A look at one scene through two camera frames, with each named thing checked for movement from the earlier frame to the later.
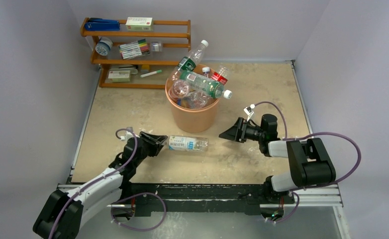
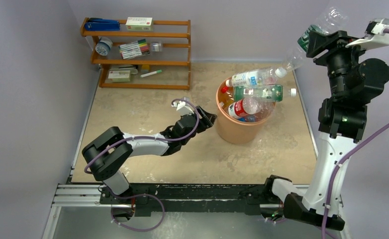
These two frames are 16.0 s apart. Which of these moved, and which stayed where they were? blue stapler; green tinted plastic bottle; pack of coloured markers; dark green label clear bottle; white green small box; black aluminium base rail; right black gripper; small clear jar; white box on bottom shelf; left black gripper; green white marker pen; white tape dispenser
Moved: left black gripper; dark green label clear bottle; right black gripper; green tinted plastic bottle
Stayed: small clear jar; white box on bottom shelf; pack of coloured markers; white green small box; green white marker pen; black aluminium base rail; blue stapler; white tape dispenser
